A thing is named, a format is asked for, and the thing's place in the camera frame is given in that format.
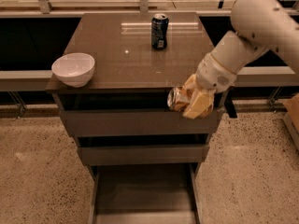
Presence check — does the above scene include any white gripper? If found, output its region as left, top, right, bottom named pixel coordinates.
left=182, top=53, right=237, bottom=119

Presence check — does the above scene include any crushed orange can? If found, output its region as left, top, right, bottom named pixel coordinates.
left=167, top=87, right=192, bottom=112

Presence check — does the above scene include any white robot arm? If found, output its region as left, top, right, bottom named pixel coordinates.
left=183, top=0, right=299, bottom=119

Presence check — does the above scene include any dark blue soda can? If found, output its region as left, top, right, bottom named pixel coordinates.
left=151, top=13, right=169, bottom=49

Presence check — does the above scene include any brown drawer cabinet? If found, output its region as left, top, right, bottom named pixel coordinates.
left=45, top=11, right=238, bottom=224

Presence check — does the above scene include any grey bottom drawer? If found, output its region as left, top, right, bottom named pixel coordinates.
left=88, top=163, right=201, bottom=224

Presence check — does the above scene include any grey drawer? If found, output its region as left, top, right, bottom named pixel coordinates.
left=88, top=163, right=201, bottom=224
left=61, top=110, right=223, bottom=137
left=78, top=145, right=209, bottom=166

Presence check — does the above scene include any grey middle drawer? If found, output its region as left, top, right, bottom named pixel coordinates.
left=78, top=145, right=209, bottom=166

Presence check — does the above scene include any grey top drawer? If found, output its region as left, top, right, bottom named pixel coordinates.
left=61, top=110, right=223, bottom=137

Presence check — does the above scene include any white bowl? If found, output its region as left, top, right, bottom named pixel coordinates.
left=51, top=53, right=95, bottom=88

